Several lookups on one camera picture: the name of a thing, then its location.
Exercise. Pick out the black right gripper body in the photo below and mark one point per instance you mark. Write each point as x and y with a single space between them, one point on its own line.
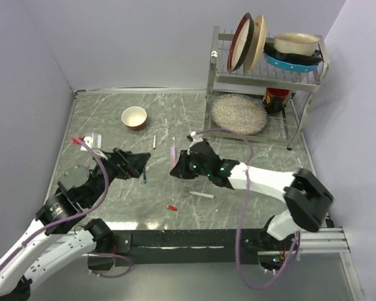
188 168

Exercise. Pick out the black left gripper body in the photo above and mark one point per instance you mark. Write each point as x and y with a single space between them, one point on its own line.
123 170

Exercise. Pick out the pink highlighter pen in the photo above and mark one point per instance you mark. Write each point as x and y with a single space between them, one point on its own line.
173 156

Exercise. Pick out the thin white red pen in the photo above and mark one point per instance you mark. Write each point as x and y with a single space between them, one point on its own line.
202 195

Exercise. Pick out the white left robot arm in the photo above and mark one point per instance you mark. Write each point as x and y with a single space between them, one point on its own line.
29 262

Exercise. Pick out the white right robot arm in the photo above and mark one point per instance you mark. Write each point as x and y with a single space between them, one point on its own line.
306 198

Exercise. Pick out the cream red bowl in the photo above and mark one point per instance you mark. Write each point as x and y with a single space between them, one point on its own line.
134 118

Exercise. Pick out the speckled grey plate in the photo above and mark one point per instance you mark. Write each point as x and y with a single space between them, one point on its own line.
239 113

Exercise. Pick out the black base bar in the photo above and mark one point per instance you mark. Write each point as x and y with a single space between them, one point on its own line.
194 246

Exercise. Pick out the steel dish rack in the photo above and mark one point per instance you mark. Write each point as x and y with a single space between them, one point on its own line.
286 128

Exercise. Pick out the red black cup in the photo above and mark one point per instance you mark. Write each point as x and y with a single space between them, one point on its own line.
274 100

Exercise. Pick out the black dish on rack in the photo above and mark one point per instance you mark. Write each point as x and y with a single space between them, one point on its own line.
294 58

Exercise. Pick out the red rimmed plate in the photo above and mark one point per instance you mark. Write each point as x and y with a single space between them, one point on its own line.
241 43

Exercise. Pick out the cream plate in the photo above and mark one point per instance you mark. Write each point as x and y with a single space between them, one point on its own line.
257 45

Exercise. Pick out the blue dotted dish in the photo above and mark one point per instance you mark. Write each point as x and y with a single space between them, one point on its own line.
289 66

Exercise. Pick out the cream bowl on rack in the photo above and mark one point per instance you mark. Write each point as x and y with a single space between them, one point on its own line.
296 43

